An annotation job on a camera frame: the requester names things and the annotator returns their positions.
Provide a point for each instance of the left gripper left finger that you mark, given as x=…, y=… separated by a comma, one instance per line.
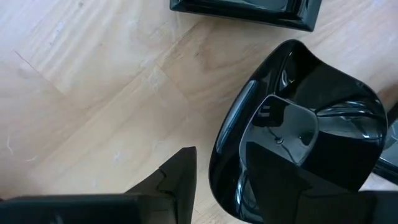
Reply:
x=180, y=186

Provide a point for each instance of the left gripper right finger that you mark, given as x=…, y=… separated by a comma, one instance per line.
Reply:
x=280, y=202

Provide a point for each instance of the black leaf-shaped mini plate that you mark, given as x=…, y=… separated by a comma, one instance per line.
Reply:
x=311, y=81

